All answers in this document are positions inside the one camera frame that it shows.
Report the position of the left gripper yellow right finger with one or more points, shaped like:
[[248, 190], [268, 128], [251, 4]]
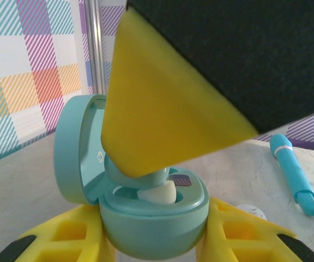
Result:
[[268, 232]]

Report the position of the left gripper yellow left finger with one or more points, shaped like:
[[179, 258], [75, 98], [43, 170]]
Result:
[[72, 217]]

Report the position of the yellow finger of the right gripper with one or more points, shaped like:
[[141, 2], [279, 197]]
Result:
[[173, 95]]

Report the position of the white earbud charging case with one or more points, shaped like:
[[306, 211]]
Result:
[[252, 211]]

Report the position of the blue earbud charging case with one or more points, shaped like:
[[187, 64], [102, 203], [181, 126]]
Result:
[[151, 229]]

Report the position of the turquoise pen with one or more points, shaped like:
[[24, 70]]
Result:
[[290, 169]]

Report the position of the aluminium frame post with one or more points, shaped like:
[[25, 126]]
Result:
[[95, 41]]

